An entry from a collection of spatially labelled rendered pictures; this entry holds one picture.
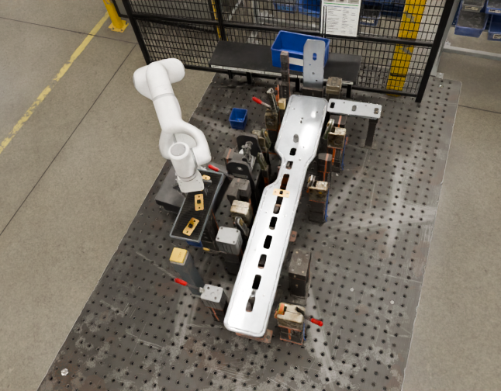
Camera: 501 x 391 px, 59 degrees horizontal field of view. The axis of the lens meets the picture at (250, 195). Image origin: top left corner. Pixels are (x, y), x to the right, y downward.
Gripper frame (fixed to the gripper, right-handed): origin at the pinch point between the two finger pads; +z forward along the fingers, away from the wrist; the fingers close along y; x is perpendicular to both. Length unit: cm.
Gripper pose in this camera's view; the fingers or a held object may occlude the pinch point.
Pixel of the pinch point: (195, 192)
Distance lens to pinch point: 198.0
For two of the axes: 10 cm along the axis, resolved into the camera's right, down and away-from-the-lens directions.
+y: 9.9, -1.3, -0.4
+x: -0.9, -8.5, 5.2
